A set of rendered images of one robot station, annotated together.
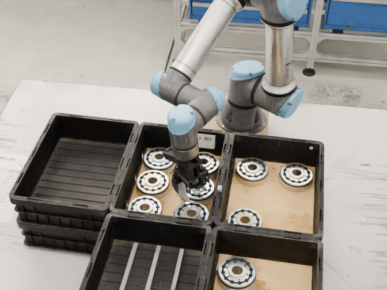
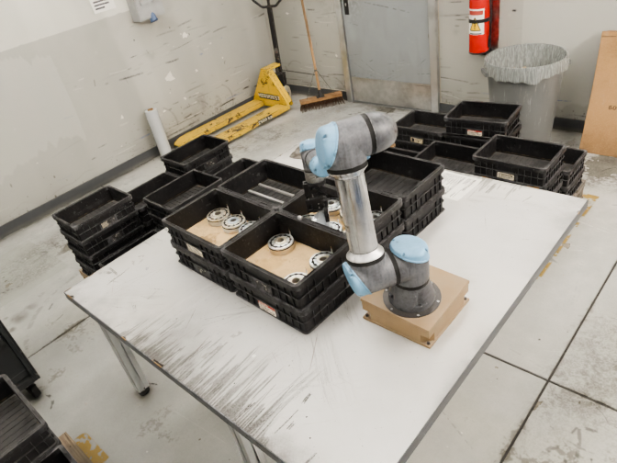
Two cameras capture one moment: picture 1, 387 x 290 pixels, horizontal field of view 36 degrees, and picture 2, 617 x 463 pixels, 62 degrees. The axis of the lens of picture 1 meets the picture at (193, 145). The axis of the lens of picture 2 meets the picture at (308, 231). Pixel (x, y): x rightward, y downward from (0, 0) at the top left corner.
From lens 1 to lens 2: 2.65 m
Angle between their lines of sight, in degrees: 91
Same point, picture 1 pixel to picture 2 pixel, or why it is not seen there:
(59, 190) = (384, 182)
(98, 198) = not seen: hidden behind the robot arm
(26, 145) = (477, 197)
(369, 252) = (226, 341)
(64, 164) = (408, 186)
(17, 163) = (457, 191)
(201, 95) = not seen: hidden behind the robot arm
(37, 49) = not seen: outside the picture
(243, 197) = (307, 255)
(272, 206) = (286, 266)
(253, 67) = (403, 245)
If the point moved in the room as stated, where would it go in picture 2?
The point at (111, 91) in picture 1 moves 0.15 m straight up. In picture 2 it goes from (541, 248) to (544, 215)
